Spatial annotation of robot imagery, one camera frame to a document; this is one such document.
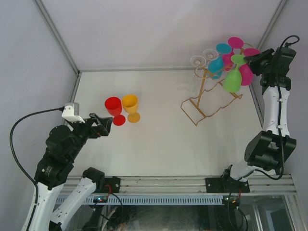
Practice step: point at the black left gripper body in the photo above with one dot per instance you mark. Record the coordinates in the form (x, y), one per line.
(83, 131)

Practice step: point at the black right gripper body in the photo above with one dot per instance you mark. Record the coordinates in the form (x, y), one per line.
(263, 64)

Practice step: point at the magenta wine glass front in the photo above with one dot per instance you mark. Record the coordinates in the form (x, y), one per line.
(246, 73)

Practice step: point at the magenta wine glass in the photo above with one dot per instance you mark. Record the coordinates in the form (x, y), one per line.
(235, 43)
(246, 73)

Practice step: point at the red wine glass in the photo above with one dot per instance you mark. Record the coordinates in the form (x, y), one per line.
(114, 107)

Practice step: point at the green wine glass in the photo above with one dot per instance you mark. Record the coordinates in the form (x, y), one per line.
(233, 80)

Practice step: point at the yellow wine glass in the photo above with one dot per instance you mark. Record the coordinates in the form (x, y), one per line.
(130, 105)

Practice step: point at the clear wine glass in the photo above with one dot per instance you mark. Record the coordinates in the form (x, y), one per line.
(210, 54)
(197, 62)

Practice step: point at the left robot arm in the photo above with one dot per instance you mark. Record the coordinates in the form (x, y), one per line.
(63, 145)

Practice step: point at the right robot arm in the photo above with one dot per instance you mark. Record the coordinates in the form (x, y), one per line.
(267, 152)

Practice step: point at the magenta wine glass rear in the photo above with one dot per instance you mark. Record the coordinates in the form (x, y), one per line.
(235, 43)

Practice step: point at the blue wine glass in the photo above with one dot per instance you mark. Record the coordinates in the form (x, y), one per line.
(216, 66)

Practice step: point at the clear wine glass front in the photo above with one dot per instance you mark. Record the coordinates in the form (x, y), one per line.
(197, 62)

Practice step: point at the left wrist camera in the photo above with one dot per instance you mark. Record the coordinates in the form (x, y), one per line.
(71, 113)

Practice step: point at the gold wire glass rack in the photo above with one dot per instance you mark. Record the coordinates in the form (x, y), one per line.
(210, 96)

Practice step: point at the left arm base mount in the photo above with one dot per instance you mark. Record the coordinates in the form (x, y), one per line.
(108, 185)

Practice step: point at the aluminium frame rail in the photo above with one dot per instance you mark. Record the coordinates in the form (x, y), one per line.
(193, 185)

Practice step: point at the slotted grey cable duct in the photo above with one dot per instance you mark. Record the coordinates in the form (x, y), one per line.
(155, 200)

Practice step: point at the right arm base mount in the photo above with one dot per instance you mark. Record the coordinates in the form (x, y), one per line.
(220, 185)

